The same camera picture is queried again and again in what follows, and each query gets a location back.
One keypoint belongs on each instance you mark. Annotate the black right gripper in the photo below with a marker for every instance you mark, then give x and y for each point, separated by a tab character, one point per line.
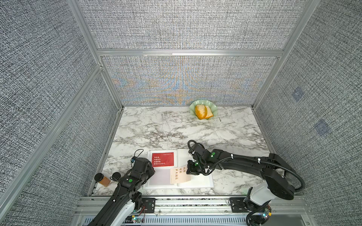
189	170

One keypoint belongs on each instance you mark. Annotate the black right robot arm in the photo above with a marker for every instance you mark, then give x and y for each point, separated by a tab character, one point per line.
280	180

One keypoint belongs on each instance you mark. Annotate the pink card red characters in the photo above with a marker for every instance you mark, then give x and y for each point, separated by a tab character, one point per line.
178	175

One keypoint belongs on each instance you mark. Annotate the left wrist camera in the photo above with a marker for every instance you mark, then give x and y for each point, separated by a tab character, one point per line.
133	159

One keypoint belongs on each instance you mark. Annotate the small red card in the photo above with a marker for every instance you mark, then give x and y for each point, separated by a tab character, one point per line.
162	159

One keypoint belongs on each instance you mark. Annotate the white photo album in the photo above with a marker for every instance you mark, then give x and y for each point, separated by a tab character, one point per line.
161	178

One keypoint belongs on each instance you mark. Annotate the small bread slice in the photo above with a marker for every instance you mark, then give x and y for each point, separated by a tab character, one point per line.
209	112

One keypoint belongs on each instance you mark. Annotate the light green wavy bowl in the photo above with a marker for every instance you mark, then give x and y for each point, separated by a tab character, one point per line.
203	102

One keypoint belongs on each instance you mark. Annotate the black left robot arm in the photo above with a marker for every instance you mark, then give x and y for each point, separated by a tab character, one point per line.
126	197

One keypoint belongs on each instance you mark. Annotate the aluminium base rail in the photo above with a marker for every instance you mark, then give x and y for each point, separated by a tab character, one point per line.
218	211

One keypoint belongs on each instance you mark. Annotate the aluminium enclosure frame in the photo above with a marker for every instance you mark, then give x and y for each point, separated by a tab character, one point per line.
19	182

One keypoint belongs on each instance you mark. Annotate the brown cup black lid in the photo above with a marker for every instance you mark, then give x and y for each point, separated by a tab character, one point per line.
102	179

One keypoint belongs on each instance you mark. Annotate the large orange bread roll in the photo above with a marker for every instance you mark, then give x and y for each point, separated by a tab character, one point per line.
200	111

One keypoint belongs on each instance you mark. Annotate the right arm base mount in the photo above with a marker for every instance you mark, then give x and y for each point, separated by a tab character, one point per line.
257	215

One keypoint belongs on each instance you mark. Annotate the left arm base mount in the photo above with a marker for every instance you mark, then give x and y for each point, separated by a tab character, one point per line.
143	205

